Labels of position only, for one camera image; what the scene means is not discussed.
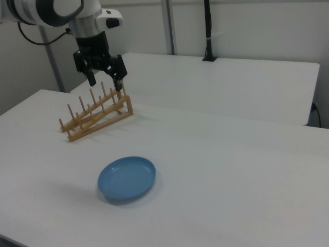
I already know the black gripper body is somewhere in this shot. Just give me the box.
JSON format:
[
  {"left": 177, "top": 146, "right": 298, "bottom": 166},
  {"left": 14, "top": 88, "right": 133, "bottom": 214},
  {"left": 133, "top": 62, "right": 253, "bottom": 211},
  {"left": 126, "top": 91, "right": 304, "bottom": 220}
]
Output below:
[{"left": 74, "top": 30, "right": 114, "bottom": 70}]

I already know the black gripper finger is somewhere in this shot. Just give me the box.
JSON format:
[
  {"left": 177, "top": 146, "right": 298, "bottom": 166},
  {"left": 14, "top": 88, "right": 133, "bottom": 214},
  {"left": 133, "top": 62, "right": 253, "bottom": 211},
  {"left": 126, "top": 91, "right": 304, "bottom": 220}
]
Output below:
[
  {"left": 72, "top": 50, "right": 97, "bottom": 87},
  {"left": 103, "top": 54, "right": 129, "bottom": 92}
]

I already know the blue round plate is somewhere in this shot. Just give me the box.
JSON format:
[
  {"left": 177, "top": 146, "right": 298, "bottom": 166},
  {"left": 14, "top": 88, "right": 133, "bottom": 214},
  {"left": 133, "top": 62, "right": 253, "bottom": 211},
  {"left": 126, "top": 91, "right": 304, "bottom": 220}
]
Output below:
[{"left": 97, "top": 155, "right": 157, "bottom": 206}]

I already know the wooden plate rack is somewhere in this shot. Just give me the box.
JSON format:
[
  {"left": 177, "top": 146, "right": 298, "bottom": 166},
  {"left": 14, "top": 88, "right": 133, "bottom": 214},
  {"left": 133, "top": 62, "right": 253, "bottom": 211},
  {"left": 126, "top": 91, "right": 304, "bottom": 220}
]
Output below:
[{"left": 58, "top": 81, "right": 134, "bottom": 143}]

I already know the black clamped pole stand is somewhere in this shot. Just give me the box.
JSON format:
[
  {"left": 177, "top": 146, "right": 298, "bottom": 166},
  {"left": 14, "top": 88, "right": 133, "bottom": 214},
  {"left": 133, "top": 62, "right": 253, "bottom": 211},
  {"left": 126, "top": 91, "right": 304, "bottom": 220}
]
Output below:
[{"left": 202, "top": 0, "right": 218, "bottom": 62}]

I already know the smaller white table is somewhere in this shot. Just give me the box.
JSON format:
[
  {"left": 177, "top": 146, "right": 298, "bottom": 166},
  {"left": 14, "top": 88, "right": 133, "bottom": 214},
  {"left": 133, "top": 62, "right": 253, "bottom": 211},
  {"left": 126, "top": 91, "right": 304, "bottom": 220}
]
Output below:
[{"left": 69, "top": 52, "right": 321, "bottom": 127}]

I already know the grey slanted frame post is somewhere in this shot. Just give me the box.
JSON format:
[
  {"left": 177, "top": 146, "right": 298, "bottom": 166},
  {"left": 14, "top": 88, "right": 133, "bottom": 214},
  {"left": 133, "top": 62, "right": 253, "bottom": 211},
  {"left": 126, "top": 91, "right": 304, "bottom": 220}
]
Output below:
[{"left": 38, "top": 24, "right": 65, "bottom": 93}]

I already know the grey upright partition post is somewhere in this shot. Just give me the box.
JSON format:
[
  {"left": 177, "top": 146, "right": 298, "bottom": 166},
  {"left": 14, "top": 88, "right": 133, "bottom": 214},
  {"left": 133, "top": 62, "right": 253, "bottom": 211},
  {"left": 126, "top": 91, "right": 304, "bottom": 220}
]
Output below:
[{"left": 160, "top": 0, "right": 178, "bottom": 56}]

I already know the black wall power cable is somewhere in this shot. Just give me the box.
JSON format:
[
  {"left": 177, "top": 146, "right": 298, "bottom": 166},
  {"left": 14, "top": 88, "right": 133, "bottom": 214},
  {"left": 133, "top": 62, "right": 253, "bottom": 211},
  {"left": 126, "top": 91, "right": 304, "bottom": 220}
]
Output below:
[{"left": 311, "top": 102, "right": 322, "bottom": 128}]

